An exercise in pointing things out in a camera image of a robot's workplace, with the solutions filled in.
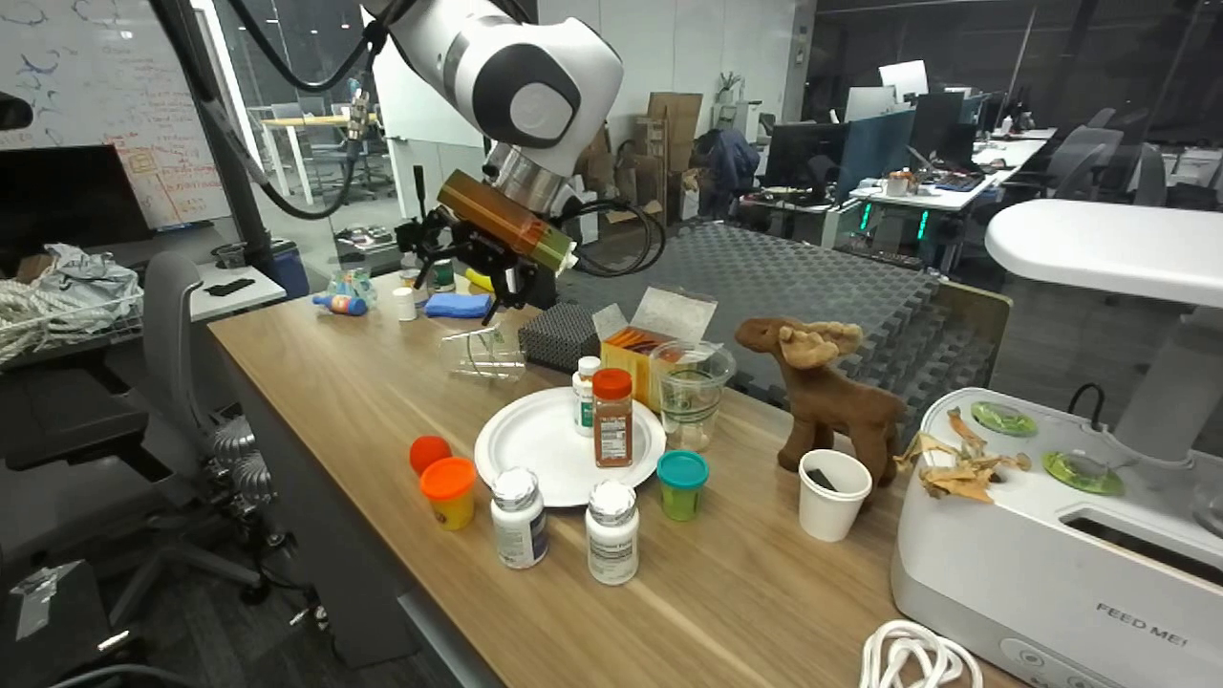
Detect grey background office chair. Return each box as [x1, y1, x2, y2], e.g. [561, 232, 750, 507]
[1048, 124, 1130, 196]

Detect white pill bottle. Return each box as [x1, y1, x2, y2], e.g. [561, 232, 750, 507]
[486, 466, 554, 573]
[579, 476, 643, 590]

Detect teal lid dough can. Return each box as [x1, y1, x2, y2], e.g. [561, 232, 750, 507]
[654, 447, 716, 524]

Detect white office desk green legs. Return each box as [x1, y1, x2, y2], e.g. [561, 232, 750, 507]
[849, 131, 1063, 260]

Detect brown dried plant pieces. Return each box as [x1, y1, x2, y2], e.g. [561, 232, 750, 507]
[905, 409, 1026, 503]

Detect white computer monitor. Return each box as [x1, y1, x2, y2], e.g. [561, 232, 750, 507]
[874, 57, 932, 106]

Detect white side table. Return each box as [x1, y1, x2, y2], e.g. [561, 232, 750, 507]
[187, 260, 291, 326]

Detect white table behind glass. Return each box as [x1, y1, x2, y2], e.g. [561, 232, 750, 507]
[252, 111, 374, 213]

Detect white arched lamp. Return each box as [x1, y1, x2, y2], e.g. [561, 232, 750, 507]
[982, 196, 1223, 462]

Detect coiled white cable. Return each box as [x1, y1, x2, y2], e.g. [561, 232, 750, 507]
[856, 620, 984, 688]

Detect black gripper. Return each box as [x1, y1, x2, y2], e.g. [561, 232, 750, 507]
[486, 241, 564, 316]

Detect grey foam floor mat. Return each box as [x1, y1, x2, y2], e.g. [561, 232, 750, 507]
[564, 220, 1017, 424]

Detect small colourful toy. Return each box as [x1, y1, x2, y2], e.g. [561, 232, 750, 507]
[308, 285, 374, 322]

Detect small black stand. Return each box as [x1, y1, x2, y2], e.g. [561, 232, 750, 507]
[392, 163, 443, 256]

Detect orange lid yellow dough can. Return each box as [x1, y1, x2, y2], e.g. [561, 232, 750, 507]
[416, 453, 480, 532]

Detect black stand pole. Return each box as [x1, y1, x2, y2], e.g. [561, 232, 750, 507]
[147, 0, 279, 262]

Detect red plush ball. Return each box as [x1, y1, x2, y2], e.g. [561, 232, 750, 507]
[406, 431, 457, 476]

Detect dark panel tan edge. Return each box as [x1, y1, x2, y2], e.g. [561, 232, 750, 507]
[932, 279, 1021, 385]

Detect clear plastic cup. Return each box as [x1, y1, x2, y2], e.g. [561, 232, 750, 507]
[654, 341, 741, 451]
[443, 322, 528, 385]

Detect pile of light cloth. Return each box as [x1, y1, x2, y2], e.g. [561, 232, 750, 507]
[0, 241, 147, 376]

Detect white paper plate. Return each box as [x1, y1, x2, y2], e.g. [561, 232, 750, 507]
[470, 381, 668, 512]

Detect spice bottle orange cap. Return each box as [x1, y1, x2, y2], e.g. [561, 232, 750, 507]
[588, 368, 638, 469]

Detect brown moose plush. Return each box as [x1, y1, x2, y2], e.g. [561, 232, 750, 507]
[732, 312, 909, 490]

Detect stacked cardboard boxes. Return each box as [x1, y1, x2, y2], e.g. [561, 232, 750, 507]
[596, 88, 705, 243]

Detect white countertop appliance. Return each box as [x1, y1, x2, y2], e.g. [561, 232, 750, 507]
[886, 381, 1223, 688]

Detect white paper cup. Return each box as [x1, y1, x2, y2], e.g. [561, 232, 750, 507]
[796, 447, 874, 548]

